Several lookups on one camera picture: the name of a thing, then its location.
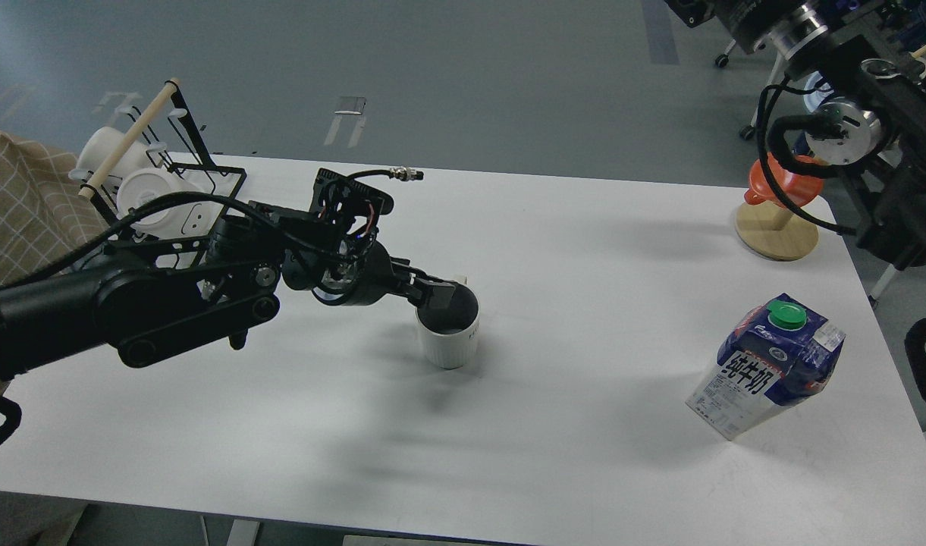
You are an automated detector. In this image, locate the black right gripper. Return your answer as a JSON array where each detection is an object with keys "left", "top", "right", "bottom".
[{"left": 666, "top": 1, "right": 804, "bottom": 53}]

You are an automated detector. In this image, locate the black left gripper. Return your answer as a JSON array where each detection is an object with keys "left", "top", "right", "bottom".
[{"left": 312, "top": 243, "right": 467, "bottom": 309}]

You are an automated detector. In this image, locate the white ribbed cup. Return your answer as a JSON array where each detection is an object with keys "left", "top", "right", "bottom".
[{"left": 416, "top": 275, "right": 481, "bottom": 370}]

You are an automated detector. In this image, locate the blue white milk carton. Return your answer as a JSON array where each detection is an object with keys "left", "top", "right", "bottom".
[{"left": 686, "top": 293, "right": 846, "bottom": 441}]

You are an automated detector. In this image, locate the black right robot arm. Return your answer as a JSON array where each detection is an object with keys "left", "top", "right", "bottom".
[{"left": 667, "top": 1, "right": 926, "bottom": 271}]

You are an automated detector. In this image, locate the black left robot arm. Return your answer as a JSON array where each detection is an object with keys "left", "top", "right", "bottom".
[{"left": 0, "top": 168, "right": 478, "bottom": 446}]

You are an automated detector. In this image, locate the orange cup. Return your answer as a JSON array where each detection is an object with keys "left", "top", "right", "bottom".
[{"left": 744, "top": 152, "right": 824, "bottom": 209}]

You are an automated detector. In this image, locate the grey office chair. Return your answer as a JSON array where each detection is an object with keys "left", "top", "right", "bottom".
[{"left": 714, "top": 38, "right": 797, "bottom": 142}]

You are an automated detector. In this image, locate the wooden mug tree stand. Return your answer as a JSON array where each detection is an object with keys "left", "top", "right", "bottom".
[{"left": 735, "top": 42, "right": 926, "bottom": 262}]

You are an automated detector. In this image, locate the white mug on rack front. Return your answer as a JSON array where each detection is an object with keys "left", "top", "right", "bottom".
[{"left": 116, "top": 168, "right": 212, "bottom": 237}]

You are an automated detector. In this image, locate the beige checkered cloth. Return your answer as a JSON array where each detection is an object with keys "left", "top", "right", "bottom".
[{"left": 0, "top": 127, "right": 108, "bottom": 433}]

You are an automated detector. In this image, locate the black wire cup rack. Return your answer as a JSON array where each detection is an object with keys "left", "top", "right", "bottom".
[{"left": 70, "top": 77, "right": 247, "bottom": 268}]

